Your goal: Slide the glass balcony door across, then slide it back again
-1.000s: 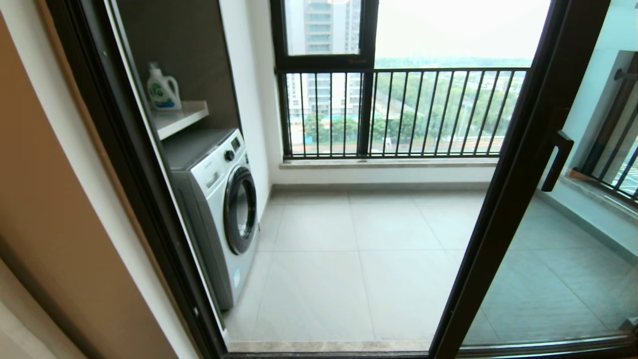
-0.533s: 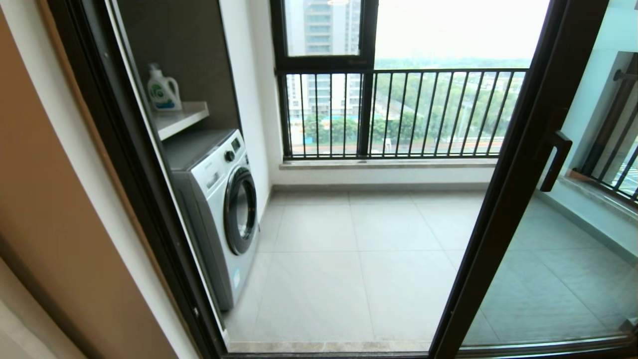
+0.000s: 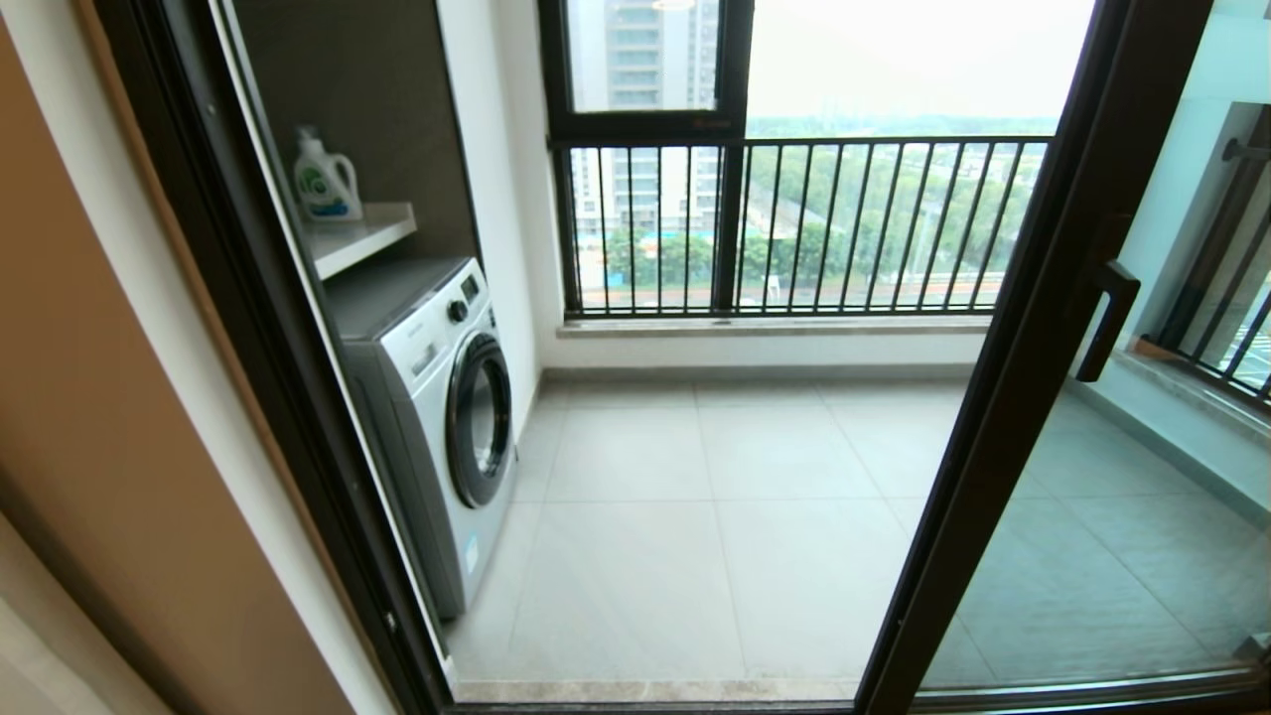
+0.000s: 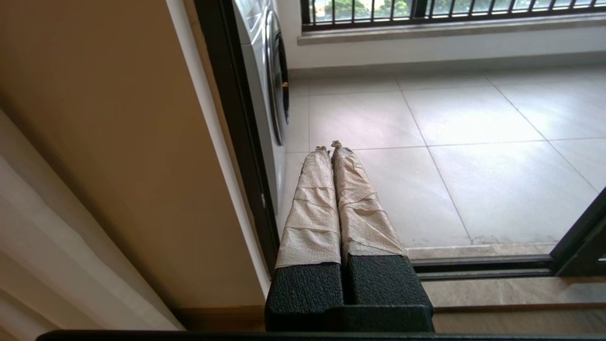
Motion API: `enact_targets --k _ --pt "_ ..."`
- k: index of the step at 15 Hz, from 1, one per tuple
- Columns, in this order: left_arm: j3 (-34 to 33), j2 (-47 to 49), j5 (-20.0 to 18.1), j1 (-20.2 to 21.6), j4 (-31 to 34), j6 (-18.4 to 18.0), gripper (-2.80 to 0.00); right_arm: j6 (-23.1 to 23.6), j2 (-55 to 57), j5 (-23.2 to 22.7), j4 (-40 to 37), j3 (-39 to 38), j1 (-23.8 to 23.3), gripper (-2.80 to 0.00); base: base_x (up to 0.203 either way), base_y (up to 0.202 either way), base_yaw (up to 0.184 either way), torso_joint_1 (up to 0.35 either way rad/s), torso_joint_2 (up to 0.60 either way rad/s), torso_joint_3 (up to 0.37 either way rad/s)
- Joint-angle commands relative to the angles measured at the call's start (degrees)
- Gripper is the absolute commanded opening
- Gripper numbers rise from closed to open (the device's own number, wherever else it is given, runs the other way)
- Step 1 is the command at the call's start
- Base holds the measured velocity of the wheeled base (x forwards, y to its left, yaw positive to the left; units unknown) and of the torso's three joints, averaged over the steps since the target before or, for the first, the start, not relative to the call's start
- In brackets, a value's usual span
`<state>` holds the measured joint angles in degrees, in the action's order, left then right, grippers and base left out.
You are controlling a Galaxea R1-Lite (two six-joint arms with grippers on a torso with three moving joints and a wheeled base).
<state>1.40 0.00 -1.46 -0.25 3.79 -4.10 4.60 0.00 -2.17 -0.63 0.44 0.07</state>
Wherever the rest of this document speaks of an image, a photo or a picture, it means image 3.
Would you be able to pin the built-in laundry cabinet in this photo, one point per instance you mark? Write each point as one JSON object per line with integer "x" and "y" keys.
{"x": 377, "y": 99}

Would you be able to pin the white cabinet shelf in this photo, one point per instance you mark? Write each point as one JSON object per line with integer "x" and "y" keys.
{"x": 359, "y": 236}

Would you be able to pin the dark framed sliding glass door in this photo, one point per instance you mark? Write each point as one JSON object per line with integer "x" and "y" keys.
{"x": 1043, "y": 298}

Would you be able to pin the stone window sill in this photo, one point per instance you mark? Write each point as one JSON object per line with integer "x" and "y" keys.
{"x": 775, "y": 326}

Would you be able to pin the dark window frame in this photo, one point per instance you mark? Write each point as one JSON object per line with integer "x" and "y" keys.
{"x": 645, "y": 127}

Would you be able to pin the stone door threshold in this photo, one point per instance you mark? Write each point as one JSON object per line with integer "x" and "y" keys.
{"x": 645, "y": 688}

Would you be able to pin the silver front-load washing machine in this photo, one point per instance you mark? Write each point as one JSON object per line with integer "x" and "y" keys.
{"x": 437, "y": 397}

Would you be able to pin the beige curtain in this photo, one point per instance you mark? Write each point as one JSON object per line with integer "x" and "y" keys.
{"x": 40, "y": 655}

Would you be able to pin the white laundry detergent bottle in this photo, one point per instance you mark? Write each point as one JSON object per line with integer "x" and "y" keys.
{"x": 326, "y": 187}

